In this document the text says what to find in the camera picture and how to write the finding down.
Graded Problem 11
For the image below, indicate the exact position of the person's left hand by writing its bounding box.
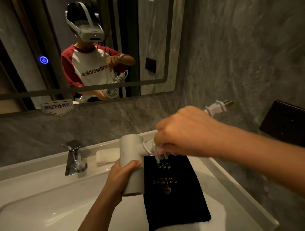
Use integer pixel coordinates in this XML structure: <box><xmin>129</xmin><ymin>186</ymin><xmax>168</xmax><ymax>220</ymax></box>
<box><xmin>104</xmin><ymin>159</ymin><xmax>142</xmax><ymax>206</ymax></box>

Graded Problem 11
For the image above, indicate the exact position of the person's right hand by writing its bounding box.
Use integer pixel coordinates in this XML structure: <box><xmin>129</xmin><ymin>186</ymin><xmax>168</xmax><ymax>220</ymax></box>
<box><xmin>154</xmin><ymin>106</ymin><xmax>226</xmax><ymax>160</ymax></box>

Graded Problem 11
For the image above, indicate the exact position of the white hair dryer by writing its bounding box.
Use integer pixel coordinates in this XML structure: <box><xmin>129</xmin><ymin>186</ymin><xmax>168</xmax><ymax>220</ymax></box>
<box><xmin>119</xmin><ymin>134</ymin><xmax>167</xmax><ymax>197</ymax></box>

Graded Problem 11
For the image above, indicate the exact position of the white power cord with plug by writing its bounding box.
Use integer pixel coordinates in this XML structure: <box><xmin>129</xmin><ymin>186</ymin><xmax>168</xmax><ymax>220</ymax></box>
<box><xmin>142</xmin><ymin>99</ymin><xmax>234</xmax><ymax>165</ymax></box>

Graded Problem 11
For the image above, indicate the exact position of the person's right forearm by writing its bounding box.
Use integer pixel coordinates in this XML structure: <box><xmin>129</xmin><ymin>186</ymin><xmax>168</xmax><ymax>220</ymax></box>
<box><xmin>216</xmin><ymin>124</ymin><xmax>305</xmax><ymax>198</ymax></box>

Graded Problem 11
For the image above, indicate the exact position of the person's left forearm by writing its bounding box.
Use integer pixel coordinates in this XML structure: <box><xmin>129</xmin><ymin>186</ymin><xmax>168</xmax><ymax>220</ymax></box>
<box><xmin>77</xmin><ymin>190</ymin><xmax>122</xmax><ymax>231</ymax></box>

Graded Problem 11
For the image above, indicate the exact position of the white folded towel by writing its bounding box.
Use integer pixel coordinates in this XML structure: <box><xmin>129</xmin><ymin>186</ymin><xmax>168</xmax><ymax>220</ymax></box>
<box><xmin>96</xmin><ymin>148</ymin><xmax>122</xmax><ymax>166</ymax></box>

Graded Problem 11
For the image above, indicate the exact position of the black bag with gold print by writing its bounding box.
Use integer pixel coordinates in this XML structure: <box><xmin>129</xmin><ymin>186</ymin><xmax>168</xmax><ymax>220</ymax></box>
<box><xmin>144</xmin><ymin>155</ymin><xmax>212</xmax><ymax>231</ymax></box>

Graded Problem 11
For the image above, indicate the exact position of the chrome faucet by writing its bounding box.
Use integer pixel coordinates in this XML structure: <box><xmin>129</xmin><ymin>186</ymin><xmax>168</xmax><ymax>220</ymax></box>
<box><xmin>65</xmin><ymin>140</ymin><xmax>88</xmax><ymax>177</ymax></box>

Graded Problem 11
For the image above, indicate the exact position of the white sink basin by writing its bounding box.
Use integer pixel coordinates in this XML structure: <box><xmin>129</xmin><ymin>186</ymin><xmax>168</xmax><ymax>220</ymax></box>
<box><xmin>0</xmin><ymin>130</ymin><xmax>280</xmax><ymax>231</ymax></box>

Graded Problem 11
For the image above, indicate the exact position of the white label sticker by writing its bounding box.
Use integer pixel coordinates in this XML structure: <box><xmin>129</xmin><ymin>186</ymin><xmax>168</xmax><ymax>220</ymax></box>
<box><xmin>41</xmin><ymin>99</ymin><xmax>74</xmax><ymax>116</ymax></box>

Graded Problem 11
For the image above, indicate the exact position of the wall mirror with dark frame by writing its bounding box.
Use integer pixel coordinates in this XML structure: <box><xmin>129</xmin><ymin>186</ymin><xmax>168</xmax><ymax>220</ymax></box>
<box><xmin>0</xmin><ymin>0</ymin><xmax>185</xmax><ymax>115</ymax></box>

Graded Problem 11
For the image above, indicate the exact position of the black wall socket panel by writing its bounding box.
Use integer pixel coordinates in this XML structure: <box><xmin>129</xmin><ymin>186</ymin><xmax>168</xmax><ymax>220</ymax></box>
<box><xmin>259</xmin><ymin>100</ymin><xmax>305</xmax><ymax>147</ymax></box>

